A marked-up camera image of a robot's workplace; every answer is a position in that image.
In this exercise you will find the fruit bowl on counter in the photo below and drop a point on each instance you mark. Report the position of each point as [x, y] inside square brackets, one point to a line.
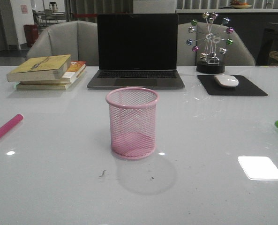
[237, 4]

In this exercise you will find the black mouse pad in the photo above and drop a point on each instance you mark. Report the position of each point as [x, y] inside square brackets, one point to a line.
[244, 88]

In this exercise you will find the grey right armchair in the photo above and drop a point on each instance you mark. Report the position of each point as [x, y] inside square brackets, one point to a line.
[230, 50]

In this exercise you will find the white computer mouse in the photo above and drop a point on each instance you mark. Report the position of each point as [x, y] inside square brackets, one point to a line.
[227, 81]

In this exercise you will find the grey laptop computer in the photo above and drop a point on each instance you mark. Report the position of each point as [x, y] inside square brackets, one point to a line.
[137, 50]

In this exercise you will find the yellow top book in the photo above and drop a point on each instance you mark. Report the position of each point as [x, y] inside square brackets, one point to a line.
[41, 68]

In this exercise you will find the orange middle book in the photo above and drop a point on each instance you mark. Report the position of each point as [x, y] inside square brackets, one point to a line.
[74, 71]

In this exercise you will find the pink highlighter pen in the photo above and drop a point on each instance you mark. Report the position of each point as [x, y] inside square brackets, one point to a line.
[10, 124]

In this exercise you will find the pink mesh pen holder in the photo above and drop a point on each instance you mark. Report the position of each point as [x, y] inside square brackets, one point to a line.
[132, 112]

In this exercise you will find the grey left armchair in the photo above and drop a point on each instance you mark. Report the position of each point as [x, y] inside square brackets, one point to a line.
[78, 38]

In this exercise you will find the red trash bin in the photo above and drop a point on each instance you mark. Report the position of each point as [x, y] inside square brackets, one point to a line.
[31, 34]

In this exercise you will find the dark chair at right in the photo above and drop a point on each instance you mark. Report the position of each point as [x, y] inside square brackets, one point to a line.
[269, 43]

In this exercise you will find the ferris wheel desk ornament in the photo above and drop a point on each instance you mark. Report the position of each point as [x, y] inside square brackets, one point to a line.
[207, 46]

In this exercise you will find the grey armchair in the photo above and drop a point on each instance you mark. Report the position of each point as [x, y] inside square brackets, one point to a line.
[78, 38]
[230, 50]

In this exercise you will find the pale bottom book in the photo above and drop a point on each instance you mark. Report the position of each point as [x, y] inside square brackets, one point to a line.
[49, 85]

